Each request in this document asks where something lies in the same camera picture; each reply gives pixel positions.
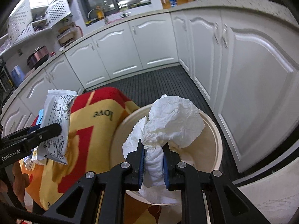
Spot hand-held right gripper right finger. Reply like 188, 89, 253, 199
163, 143, 272, 224

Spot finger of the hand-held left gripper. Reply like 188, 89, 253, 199
14, 123, 62, 148
1, 125, 41, 140

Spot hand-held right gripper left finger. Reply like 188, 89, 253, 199
43, 139, 147, 224

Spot white printed packet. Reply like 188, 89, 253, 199
36, 89, 78, 166

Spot beige round bin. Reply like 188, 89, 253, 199
109, 104, 223, 206

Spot white tissue paper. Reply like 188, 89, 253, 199
122, 94, 206, 205

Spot person's left hand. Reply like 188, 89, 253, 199
12, 161, 31, 204

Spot blue plastic packet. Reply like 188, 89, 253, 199
37, 108, 45, 125

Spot colourful printed blanket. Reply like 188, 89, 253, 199
22, 87, 165, 224

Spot pink rice cooker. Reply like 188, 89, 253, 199
27, 46, 51, 70

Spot dark ribbed floor mat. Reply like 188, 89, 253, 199
84, 65, 239, 175

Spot dish rack with bowls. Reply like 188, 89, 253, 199
57, 24, 84, 47

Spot white lattice door cabinets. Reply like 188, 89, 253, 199
8, 0, 72, 43

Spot metal kitchen faucet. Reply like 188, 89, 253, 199
87, 8, 109, 25

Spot white base cabinets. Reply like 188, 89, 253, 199
0, 3, 299, 175

